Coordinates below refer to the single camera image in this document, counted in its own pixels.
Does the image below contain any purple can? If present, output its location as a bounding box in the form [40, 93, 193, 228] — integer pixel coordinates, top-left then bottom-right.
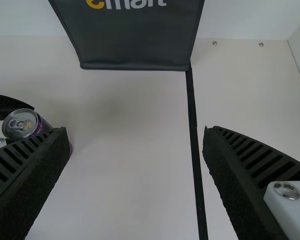
[1, 108, 74, 156]

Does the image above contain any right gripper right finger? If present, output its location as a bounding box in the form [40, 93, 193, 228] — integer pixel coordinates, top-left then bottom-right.
[201, 125, 300, 240]

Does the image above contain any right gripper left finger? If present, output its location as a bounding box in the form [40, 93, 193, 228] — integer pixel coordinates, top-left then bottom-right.
[0, 126, 73, 240]

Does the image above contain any dark grey bag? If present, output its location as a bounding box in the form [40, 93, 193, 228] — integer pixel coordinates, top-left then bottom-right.
[47, 0, 206, 72]

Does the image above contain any black strip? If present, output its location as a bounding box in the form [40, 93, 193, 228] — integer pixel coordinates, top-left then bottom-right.
[184, 63, 209, 240]

